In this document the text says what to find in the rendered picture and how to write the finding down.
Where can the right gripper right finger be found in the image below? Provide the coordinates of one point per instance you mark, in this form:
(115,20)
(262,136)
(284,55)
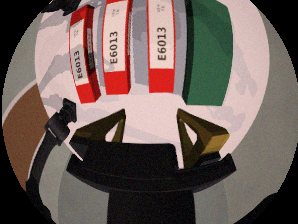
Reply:
(210,137)

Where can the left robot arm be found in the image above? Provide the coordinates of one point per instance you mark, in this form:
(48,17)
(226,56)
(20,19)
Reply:
(68,6)

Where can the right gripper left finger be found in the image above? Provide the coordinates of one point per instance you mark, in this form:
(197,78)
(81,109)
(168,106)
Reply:
(97,130)

